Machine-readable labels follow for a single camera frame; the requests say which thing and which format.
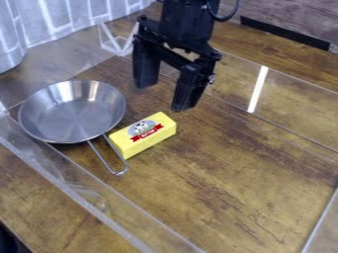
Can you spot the black strip on table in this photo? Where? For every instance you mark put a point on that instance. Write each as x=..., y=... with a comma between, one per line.
x=284, y=33

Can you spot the yellow butter block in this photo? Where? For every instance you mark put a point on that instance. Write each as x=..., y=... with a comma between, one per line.
x=142, y=134

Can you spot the white sheer curtain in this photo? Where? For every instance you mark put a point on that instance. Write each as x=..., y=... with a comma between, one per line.
x=30, y=22

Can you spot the silver metal frying pan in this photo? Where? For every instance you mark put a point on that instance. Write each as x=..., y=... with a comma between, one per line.
x=73, y=111

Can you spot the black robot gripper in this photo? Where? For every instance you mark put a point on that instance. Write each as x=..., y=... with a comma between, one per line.
x=184, y=28

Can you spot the clear acrylic barrier wall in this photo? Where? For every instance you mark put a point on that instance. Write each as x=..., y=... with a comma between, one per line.
x=243, y=182

